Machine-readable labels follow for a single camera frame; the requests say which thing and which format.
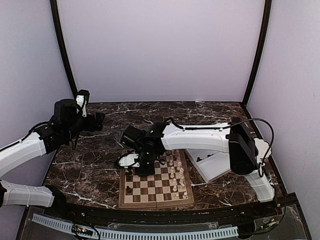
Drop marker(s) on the white scalloped bowl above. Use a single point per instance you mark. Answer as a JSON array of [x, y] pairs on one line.
[[262, 147]]

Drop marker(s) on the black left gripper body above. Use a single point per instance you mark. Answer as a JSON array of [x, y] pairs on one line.
[[90, 126]]

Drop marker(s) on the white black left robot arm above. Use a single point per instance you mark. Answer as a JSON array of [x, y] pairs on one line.
[[69, 120]]

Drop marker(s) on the black front rail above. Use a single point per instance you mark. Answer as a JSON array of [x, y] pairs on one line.
[[238, 214]]

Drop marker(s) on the right black frame post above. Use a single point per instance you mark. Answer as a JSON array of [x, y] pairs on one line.
[[258, 53]]

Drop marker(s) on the wooden chess board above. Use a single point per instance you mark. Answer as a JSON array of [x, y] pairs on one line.
[[147, 191]]

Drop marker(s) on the white slotted cable duct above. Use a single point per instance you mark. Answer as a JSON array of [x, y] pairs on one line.
[[121, 231]]

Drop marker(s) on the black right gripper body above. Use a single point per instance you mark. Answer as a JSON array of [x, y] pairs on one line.
[[149, 169]]

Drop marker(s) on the white divided plastic tray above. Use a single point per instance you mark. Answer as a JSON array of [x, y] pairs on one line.
[[212, 167]]

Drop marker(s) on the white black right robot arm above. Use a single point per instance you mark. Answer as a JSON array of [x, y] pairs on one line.
[[227, 142]]

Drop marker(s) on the dark chess king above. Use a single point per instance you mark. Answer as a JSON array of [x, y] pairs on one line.
[[128, 177]]

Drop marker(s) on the pile of dark chess pieces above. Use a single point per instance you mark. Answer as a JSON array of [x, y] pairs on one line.
[[202, 158]]

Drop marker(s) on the white chess piece row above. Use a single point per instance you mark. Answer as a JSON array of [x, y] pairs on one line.
[[173, 177]]

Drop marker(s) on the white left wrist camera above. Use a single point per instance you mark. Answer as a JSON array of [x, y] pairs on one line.
[[82, 98]]

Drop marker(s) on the dark chess queen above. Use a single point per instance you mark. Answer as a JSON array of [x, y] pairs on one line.
[[129, 190]]

